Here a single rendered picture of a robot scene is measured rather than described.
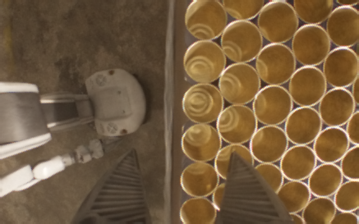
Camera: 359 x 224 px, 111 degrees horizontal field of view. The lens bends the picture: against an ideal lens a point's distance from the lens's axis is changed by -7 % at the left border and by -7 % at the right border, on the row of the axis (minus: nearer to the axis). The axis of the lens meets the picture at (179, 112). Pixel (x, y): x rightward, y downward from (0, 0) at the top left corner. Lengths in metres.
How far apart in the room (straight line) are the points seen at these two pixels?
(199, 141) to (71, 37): 1.79
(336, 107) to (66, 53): 1.98
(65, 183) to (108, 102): 1.34
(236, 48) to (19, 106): 0.60
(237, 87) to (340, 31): 0.22
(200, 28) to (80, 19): 1.69
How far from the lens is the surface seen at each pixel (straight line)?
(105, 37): 1.72
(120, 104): 1.23
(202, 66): 0.31
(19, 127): 0.58
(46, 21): 2.17
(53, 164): 0.80
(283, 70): 0.32
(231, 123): 0.33
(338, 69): 0.41
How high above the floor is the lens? 1.41
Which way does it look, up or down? 82 degrees down
